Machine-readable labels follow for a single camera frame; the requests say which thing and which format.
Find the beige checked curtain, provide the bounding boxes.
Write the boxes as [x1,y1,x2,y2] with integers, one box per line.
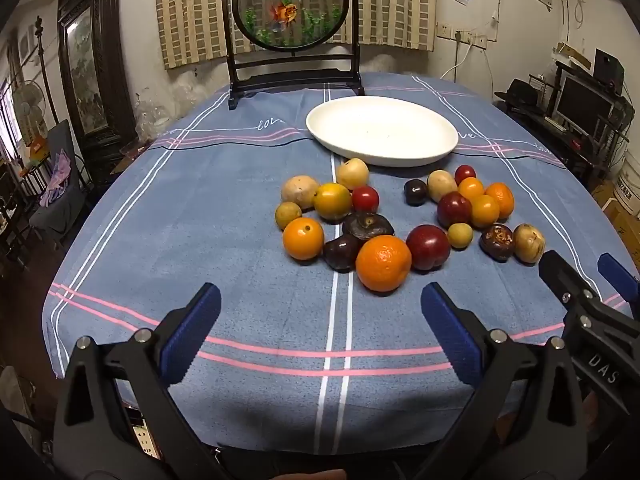
[154,0,438,71]

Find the dark wood framed painting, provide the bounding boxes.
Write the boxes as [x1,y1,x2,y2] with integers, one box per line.
[56,0,138,181]

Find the round goldfish screen on stand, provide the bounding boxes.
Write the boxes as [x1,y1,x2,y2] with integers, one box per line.
[218,0,366,111]

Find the large red plum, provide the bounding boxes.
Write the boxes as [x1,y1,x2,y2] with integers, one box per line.
[405,224,451,271]

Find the white bucket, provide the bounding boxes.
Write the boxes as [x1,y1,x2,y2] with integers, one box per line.
[612,155,640,216]

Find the blue striped tablecloth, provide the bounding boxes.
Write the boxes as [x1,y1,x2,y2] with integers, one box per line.
[42,72,640,456]

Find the yellow-green orange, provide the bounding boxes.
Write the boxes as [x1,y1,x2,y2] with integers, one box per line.
[313,183,353,222]

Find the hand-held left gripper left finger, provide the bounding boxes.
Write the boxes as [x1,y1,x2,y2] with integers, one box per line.
[52,282,236,480]

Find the electric fan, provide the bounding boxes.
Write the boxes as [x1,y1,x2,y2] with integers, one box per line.
[11,80,48,146]

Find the pale tan round fruit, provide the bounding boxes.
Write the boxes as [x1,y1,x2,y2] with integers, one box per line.
[336,158,370,191]

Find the clear plastic bags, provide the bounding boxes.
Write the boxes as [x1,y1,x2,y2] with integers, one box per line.
[132,67,231,141]
[360,52,431,81]

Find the white oval plate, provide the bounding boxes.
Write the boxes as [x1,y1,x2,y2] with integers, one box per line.
[306,96,459,168]

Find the white power cable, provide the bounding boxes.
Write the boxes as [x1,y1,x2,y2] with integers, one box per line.
[440,35,473,83]

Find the dark brown wrinkled fruit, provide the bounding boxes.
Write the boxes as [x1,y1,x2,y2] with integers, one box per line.
[342,212,395,246]

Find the red tomato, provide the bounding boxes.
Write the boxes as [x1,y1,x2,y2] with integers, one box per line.
[351,185,380,214]

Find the grey chair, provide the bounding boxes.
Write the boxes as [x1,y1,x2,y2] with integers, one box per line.
[27,120,93,251]

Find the small yellow-green fruit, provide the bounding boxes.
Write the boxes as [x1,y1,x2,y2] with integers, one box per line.
[447,223,474,250]
[275,201,303,230]

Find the computer monitor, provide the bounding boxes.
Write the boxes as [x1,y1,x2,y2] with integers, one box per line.
[554,70,616,136]

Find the dark purple plum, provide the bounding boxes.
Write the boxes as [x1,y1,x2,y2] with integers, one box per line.
[322,234,365,273]
[404,179,429,206]

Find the large tan round fruit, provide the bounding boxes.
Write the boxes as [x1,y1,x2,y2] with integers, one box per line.
[281,175,321,210]

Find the white power strip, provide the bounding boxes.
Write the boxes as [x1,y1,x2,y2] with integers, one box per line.
[127,410,161,461]

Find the purple cloth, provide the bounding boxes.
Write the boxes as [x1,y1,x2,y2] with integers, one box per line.
[39,149,73,208]

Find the smooth medium orange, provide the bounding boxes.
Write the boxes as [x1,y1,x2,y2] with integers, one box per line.
[469,194,501,229]

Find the black desk rack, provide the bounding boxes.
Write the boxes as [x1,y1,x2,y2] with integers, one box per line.
[492,60,631,196]

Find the tan oval fruit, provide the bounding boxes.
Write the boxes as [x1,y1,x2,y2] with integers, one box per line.
[427,170,458,203]

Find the black hat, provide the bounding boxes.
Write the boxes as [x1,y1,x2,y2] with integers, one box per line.
[494,78,543,111]

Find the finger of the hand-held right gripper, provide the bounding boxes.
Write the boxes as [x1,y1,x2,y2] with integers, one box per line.
[597,253,640,303]
[538,250,601,311]

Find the dark brown passion fruit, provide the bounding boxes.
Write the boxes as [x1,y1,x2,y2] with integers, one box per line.
[479,223,515,262]

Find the orange mandarin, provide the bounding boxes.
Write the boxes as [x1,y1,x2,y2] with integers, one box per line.
[485,182,515,219]

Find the wooden coat stand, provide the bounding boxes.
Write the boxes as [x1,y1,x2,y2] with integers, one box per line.
[34,16,62,128]

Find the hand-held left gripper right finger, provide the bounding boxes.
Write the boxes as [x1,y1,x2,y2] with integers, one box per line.
[421,282,588,480]

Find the streaked tan fruit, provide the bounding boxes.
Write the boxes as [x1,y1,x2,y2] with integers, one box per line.
[512,223,546,265]

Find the large orange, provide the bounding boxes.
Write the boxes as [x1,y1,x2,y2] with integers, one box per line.
[355,235,413,293]

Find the small orange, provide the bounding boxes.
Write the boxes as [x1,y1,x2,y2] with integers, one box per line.
[457,177,485,201]

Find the black speaker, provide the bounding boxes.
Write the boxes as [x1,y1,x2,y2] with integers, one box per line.
[593,48,626,93]

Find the medium orange with holes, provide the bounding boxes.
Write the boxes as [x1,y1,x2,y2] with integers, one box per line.
[282,217,325,261]

